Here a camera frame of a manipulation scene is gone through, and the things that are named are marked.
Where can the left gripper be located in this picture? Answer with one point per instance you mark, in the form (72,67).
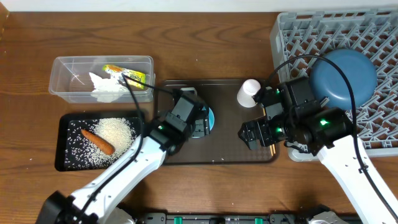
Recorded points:
(203,118)

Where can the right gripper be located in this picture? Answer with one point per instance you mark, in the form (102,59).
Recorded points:
(262,124)

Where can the light blue bowl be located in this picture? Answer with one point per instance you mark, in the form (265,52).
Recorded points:
(211,119)

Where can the yellow-green snack wrapper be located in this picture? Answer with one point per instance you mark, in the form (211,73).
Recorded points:
(117,73)

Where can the dark blue plate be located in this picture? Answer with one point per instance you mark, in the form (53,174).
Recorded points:
(325,81)

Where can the white napkin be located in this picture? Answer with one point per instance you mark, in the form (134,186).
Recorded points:
(106,90)

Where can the orange carrot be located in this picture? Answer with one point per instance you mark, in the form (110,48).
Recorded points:
(104,146)

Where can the white rice pile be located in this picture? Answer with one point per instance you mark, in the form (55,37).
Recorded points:
(82,154)

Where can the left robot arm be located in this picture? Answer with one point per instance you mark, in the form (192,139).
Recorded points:
(95,202)

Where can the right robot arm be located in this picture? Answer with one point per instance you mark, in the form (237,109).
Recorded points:
(331,137)

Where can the grey dishwasher rack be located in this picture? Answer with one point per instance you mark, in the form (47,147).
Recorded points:
(373,32)

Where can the right wooden chopstick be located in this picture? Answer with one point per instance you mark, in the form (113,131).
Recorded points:
(272,149)

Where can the brown serving tray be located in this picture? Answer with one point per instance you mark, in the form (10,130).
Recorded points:
(222,145)

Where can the white cup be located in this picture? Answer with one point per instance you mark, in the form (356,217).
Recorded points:
(246,92)

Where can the clear plastic bin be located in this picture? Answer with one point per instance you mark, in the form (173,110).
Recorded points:
(70,78)

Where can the black plastic tray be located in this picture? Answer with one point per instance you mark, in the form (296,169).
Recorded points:
(63,125)

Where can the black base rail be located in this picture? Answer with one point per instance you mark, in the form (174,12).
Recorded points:
(163,218)

